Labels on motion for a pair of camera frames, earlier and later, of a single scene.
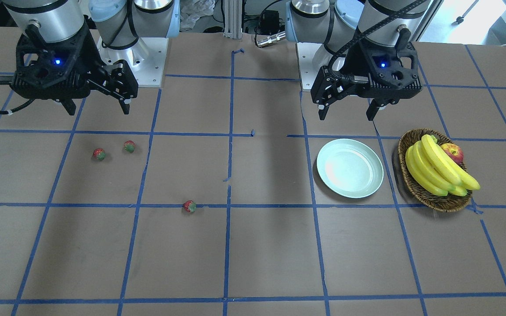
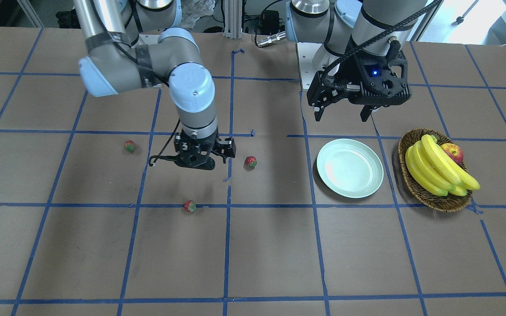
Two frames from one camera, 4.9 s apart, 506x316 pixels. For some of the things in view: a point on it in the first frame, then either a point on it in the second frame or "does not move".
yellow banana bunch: [437, 170] does not move
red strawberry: [99, 153] -> [251, 161]
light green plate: [349, 168] does not move
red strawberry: [129, 146] does not move
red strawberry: [189, 206] does not move
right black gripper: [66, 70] -> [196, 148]
